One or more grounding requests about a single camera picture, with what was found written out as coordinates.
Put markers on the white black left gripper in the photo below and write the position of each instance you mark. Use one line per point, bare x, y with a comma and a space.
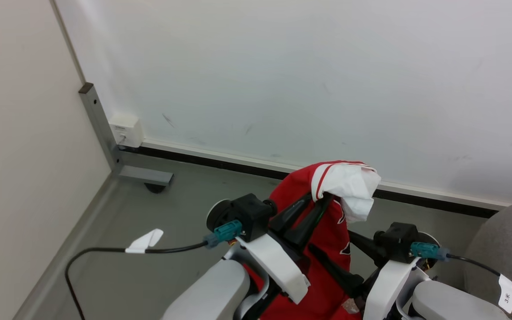
278, 271

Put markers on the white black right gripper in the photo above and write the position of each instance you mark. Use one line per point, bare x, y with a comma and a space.
387, 289

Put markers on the red and white jersey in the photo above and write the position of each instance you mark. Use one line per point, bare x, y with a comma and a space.
294, 186

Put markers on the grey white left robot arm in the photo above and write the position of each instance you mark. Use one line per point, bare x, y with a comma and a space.
211, 293

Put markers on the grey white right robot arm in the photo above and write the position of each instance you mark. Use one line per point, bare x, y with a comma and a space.
451, 304

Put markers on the black and white baseboard strip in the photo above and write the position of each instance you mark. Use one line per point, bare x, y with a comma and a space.
238, 159

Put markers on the black caster wheel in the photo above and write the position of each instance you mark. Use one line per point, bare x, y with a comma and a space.
154, 188

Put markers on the grey fabric sofa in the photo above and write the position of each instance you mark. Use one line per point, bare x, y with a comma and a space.
505, 249

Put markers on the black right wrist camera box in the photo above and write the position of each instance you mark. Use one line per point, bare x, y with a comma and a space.
400, 242

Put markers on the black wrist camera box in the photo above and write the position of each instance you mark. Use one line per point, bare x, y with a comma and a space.
400, 242
247, 213

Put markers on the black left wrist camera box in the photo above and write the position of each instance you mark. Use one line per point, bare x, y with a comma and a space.
247, 213

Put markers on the white wall outlet box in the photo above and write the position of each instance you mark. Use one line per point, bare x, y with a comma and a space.
127, 131

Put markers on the grey metal frame post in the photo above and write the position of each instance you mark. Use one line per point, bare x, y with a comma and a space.
105, 129

